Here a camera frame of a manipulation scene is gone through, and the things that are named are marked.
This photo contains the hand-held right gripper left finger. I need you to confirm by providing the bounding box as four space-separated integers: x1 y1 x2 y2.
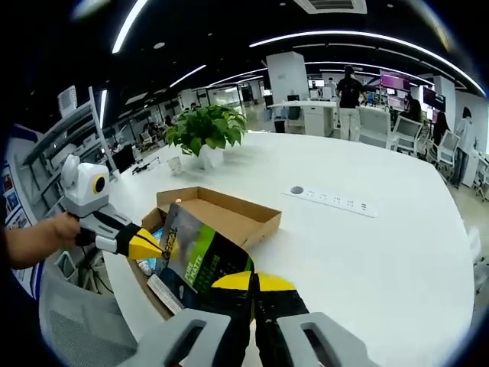
125 270 255 367

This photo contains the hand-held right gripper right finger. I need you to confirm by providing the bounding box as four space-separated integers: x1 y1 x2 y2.
254 271 377 367

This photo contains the blue wet wipes pack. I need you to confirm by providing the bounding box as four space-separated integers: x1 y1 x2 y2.
137 227 167 276

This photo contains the white small box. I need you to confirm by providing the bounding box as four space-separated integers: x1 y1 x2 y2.
146 274 186 315

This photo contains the black green soft pouch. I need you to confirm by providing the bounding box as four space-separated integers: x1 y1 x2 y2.
154 202 255 307

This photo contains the brown cardboard shoe box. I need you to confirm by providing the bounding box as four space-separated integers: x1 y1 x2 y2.
128 186 283 322

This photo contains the person's left hand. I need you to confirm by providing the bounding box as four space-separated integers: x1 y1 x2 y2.
51 212 83 249

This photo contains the grey metal shelf rack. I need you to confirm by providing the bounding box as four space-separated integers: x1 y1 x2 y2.
22 86 115 219

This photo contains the small white cup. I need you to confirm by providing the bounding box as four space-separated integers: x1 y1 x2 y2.
167 155 184 177

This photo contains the grey mesh office chair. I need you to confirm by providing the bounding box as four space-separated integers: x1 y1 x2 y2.
37 263 161 367

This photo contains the green potted plant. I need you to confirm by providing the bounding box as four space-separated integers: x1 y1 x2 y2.
164 105 248 171

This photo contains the white table socket strip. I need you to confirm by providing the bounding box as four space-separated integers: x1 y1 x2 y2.
281 185 378 218

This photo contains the white office chair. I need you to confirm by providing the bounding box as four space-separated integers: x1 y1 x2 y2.
357 105 393 148
429 129 461 169
393 115 423 154

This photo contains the pink display screen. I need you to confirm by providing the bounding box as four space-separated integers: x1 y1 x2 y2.
380 70 412 93

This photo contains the dark display screen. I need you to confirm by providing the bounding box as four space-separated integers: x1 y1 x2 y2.
423 86 447 110

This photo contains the ceiling air vent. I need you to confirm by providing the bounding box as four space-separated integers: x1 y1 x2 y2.
293 0 368 15

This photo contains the black cable on table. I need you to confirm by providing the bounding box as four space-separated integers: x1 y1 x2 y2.
131 156 160 176

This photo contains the wall poster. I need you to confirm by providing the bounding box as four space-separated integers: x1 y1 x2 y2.
2 164 43 299

